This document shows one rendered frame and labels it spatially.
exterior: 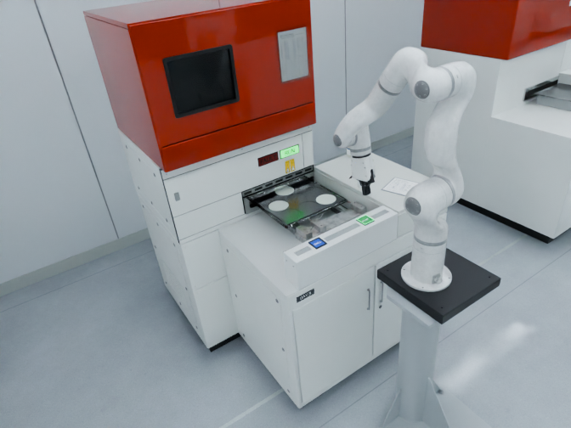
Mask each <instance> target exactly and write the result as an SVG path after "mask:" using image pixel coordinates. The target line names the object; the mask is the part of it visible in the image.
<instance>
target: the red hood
mask: <svg viewBox="0 0 571 428"><path fill-rule="evenodd" d="M83 14H84V18H85V21H86V24H87V27H88V32H89V35H90V37H91V41H92V44H93V49H94V52H95V54H96V58H97V60H98V63H99V68H100V71H101V74H102V77H103V80H104V83H105V88H106V91H107V93H108V97H109V100H110V105H111V108H112V110H113V114H114V117H115V119H116V124H117V127H118V128H119V129H120V130H121V131H122V132H123V133H124V134H125V135H126V136H127V137H128V138H129V139H130V140H131V141H132V142H133V143H135V144H136V145H137V146H138V147H139V148H140V149H141V150H142V151H143V152H144V153H145V154H146V155H147V156H148V157H150V158H151V159H152V160H153V161H154V162H155V163H156V164H157V165H158V166H159V167H160V168H161V169H162V170H163V171H164V172H170V171H173V170H176V169H179V168H181V167H184V166H188V165H191V164H194V163H196V162H199V161H203V160H206V159H210V158H212V157H215V156H218V155H222V154H225V153H228V152H230V151H233V150H236V149H240V148H243V147H246V146H248V145H251V144H255V143H258V142H261V141H263V140H266V139H269V138H273V137H276V136H279V135H281V134H284V133H287V132H291V131H294V130H297V129H300V128H303V127H307V126H310V125H313V124H315V123H316V112H315V95H314V62H313V44H312V27H311V10H310V0H155V1H148V2H142V3H132V4H126V5H120V6H114V7H108V8H97V9H91V10H86V11H83Z"/></svg>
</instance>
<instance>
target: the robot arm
mask: <svg viewBox="0 0 571 428"><path fill-rule="evenodd" d="M476 82H477V75H476V71H475V70H474V68H473V67H472V66H471V65H470V64H468V63H467V62H465V61H454V62H451V63H448V64H445V65H440V66H437V67H430V66H428V65H427V55H426V54H425V53H424V52H423V51H422V50H420V49H419V48H413V47H406V48H402V49H400V50H399V51H398V52H397V53H396V54H395V55H394V56H393V57H392V58H391V60H390V62H389V63H388V65H387V67H386V68H385V70H384V71H383V72H382V74H381V76H380V77H379V79H378V81H377V82H376V85H375V86H374V87H373V88H372V90H371V92H370V94H369V96H368V97H367V98H366V99H365V100H364V101H363V102H362V103H360V104H358V105H357V106H356V107H354V108H353V109H352V110H351V111H349V112H348V113H347V114H346V115H345V117H344V118H343V119H342V121H341V122H340V124H339V125H338V127H337V129H336V130H335V133H334V136H333V142H334V144H335V146H336V147H338V148H347V147H349V148H350V154H351V171H352V177H353V178H354V179H356V180H358V181H359V183H360V186H361V187H362V193H363V195H368V194H370V184H371V183H374V182H375V179H374V178H375V177H376V172H375V167H374V162H373V159H372V156H371V154H370V152H371V145H370V133H369V126H368V125H369V124H371V123H372V122H373V121H375V120H377V119H378V118H380V117H381V116H383V115H384V114H385V113H386V112H387V111H388V109H389V108H390V107H391V105H392V104H393V102H394V101H395V99H396V98H397V97H398V96H399V95H400V93H401V92H402V90H403V89H404V87H405V86H406V84H407V83H408V84H409V87H410V92H411V94H412V96H413V97H414V98H415V99H417V100H419V101H421V102H424V103H437V104H436V106H435V108H434V110H433V111H432V114H431V115H430V116H429V118H428V120H427V124H426V129H425V139H424V150H425V156H426V158H427V160H428V162H430V163H431V164H432V167H433V174H432V176H431V177H430V178H428V179H427V180H425V181H423V182H421V183H418V184H417V185H415V186H414V187H412V188H411V189H410V190H409V191H408V192H407V194H406V196H405V198H404V209H405V211H406V213H407V214H408V215H409V216H410V217H411V219H412V220H413V222H414V224H415V229H414V238H413V247H412V257H411V261H410V262H407V263H405V264H404V265H403V267H402V269H401V277H402V279H403V281H404V282H405V283H406V284H407V285H408V286H410V287H412V288H414V289H416V290H421V291H426V292H435V291H440V290H444V289H446V288H447V287H448V286H449V285H450V283H451V280H452V274H451V272H450V270H449V269H448V268H447V267H446V266H445V265H444V259H445V253H446V246H447V240H448V234H449V226H448V223H447V222H446V221H445V220H444V219H443V218H442V217H439V216H438V214H439V213H440V212H441V211H442V210H444V209H446V208H448V207H449V206H452V205H453V204H454V203H455V202H457V201H458V200H459V199H460V198H461V196H462V194H463V191H464V181H463V177H462V174H461V170H460V168H459V166H458V163H457V159H456V153H455V150H456V141H457V134H458V128H459V125H460V122H461V118H462V116H463V114H464V111H465V110H466V107H467V106H468V104H469V102H470V100H471V98H472V95H473V93H474V90H475V87H476Z"/></svg>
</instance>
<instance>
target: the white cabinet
mask: <svg viewBox="0 0 571 428"><path fill-rule="evenodd" d="M218 233H219V238H220V242H221V246H222V251H223V259H224V263H225V267H226V272H227V276H228V281H229V288H230V292H231V296H232V301H233V305H234V310H235V317H236V322H237V326H238V330H239V333H240V335H241V336H242V338H243V339H244V340H245V341H246V343H247V344H248V345H249V347H250V348H251V349H252V350H253V351H254V352H255V353H256V355H257V356H258V358H259V359H260V360H261V361H262V363H263V364H264V365H265V367H266V368H267V369H268V370H269V372H270V373H271V375H272V376H273V377H274V378H275V379H276V380H277V381H278V383H279V384H280V385H281V387H282V388H283V389H284V390H285V392H286V393H287V395H288V396H289V397H290V398H291V400H292V401H293V402H294V403H295V404H296V405H297V407H298V408H302V407H304V406H305V405H307V404H308V403H310V402H312V401H313V400H314V399H315V398H317V397H319V396H320V395H322V394H323V393H325V392H326V391H328V390H330V389H331V388H332V387H333V386H335V385H337V384H338V383H340V382H341V381H342V380H344V379H346V378H347V377H349V375H351V374H353V373H354V372H356V371H357V370H359V369H361V368H362V367H364V366H365V365H366V364H367V363H369V362H371V361H372V360H374V359H375V358H377V357H379V356H380V355H382V354H383V353H384V352H386V351H387V350H389V349H390V348H392V347H393V346H395V345H397V344H398V343H399V342H400V330H401V319H402V309H401V308H399V307H398V306H396V305H395V304H394V303H392V302H391V301H389V300H388V299H387V285H386V284H385V283H383V282H382V281H381V280H379V279H378V278H377V269H379V268H382V267H384V266H386V265H387V264H388V263H390V262H393V261H395V260H397V259H399V258H400V257H401V256H404V255H406V254H408V253H410V252H412V247H413V238H414V229H413V230H411V231H409V232H408V233H406V234H403V235H401V236H399V237H398V238H397V239H396V240H395V241H393V242H391V243H389V244H387V245H385V246H383V247H382V248H380V249H378V250H376V251H373V252H372V253H370V254H369V255H367V256H364V257H362V258H360V259H358V260H357V261H356V262H353V263H351V264H349V265H347V266H346V267H343V268H341V269H340V270H338V271H336V272H334V273H332V274H330V275H328V276H326V277H325V278H323V279H321V280H319V281H317V282H315V283H313V284H311V285H310V286H308V287H306V288H304V289H302V290H299V291H298V292H296V293H295V294H293V295H291V296H288V297H285V296H284V295H283V294H282V293H281V292H280V291H279V290H278V289H277V288H276V287H275V286H274V285H273V284H272V283H271V282H270V281H269V280H268V279H267V278H266V277H265V276H264V275H263V274H262V273H261V272H260V271H259V270H258V269H257V268H256V267H255V266H253V265H252V264H251V263H250V262H249V261H248V260H247V259H246V258H245V257H244V256H243V255H242V254H241V253H240V252H239V251H238V250H237V249H236V248H235V247H234V246H233V245H232V244H231V243H230V242H229V241H228V240H227V239H226V238H225V237H224V236H223V235H222V234H221V233H220V232H219V231H218Z"/></svg>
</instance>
